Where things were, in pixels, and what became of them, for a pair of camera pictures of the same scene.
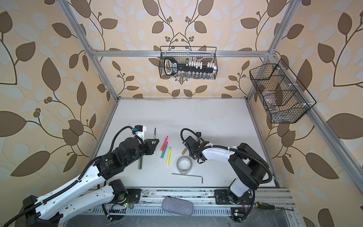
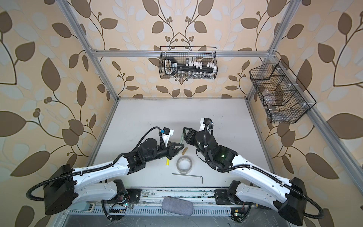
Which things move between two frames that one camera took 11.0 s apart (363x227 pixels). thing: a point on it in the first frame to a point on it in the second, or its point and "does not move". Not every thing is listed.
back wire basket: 185,62 does not move
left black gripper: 150,146 to 172,151
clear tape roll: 184,164 does not move
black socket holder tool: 171,66 does not move
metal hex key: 190,175 does not move
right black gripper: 190,153 to 192,135
